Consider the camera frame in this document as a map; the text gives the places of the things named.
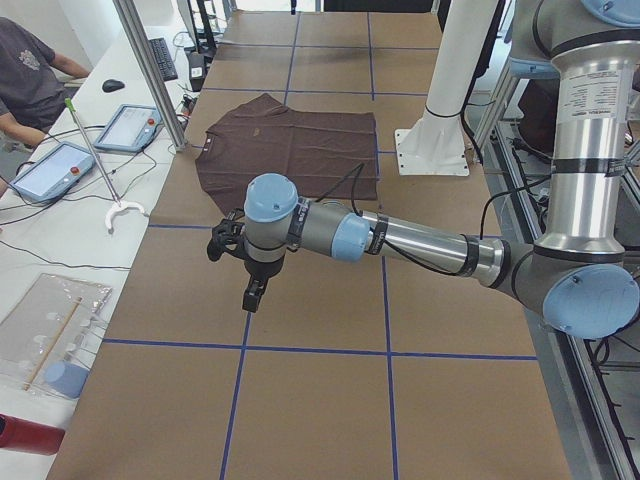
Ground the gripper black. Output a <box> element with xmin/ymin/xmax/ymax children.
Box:
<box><xmin>242</xmin><ymin>244</ymin><xmax>285</xmax><ymax>312</ymax></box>

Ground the brown t-shirt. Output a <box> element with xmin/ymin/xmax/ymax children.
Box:
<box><xmin>195</xmin><ymin>94</ymin><xmax>377</xmax><ymax>214</ymax></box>

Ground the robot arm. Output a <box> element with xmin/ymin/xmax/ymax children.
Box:
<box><xmin>237</xmin><ymin>1</ymin><xmax>639</xmax><ymax>339</ymax></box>

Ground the reacher stick white claw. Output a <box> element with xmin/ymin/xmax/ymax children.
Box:
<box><xmin>64</xmin><ymin>98</ymin><xmax>147</xmax><ymax>234</ymax></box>

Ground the far teach pendant tablet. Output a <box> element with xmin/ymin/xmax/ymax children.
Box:
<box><xmin>93</xmin><ymin>104</ymin><xmax>162</xmax><ymax>153</ymax></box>

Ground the teach pendant tablet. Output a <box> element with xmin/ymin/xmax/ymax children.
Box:
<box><xmin>9</xmin><ymin>142</ymin><xmax>95</xmax><ymax>203</ymax></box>
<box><xmin>93</xmin><ymin>104</ymin><xmax>162</xmax><ymax>153</ymax></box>

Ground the clear plastic bag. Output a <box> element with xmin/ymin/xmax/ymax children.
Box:
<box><xmin>1</xmin><ymin>274</ymin><xmax>112</xmax><ymax>399</ymax></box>

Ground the wooden stick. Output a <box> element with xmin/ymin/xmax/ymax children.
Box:
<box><xmin>23</xmin><ymin>297</ymin><xmax>83</xmax><ymax>391</ymax></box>

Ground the near teach pendant tablet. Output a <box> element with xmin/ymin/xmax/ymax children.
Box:
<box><xmin>9</xmin><ymin>142</ymin><xmax>95</xmax><ymax>203</ymax></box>

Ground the black computer mouse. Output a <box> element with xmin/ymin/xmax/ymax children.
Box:
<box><xmin>102</xmin><ymin>79</ymin><xmax>125</xmax><ymax>93</ymax></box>

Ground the black keyboard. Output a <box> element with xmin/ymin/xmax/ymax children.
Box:
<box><xmin>148</xmin><ymin>38</ymin><xmax>178</xmax><ymax>81</ymax></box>

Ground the red cylinder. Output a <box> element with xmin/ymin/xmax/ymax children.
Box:
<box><xmin>1</xmin><ymin>414</ymin><xmax>65</xmax><ymax>455</ymax></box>

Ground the seated person grey shirt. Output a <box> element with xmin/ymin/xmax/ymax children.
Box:
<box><xmin>1</xmin><ymin>17</ymin><xmax>90</xmax><ymax>147</ymax></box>

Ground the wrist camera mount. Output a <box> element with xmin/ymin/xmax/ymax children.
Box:
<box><xmin>206</xmin><ymin>208</ymin><xmax>247</xmax><ymax>262</ymax></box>

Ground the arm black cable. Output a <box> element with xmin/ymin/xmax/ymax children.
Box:
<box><xmin>317</xmin><ymin>162</ymin><xmax>556</xmax><ymax>276</ymax></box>

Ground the aluminium frame post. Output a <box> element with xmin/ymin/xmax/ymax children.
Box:
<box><xmin>113</xmin><ymin>0</ymin><xmax>187</xmax><ymax>152</ymax></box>

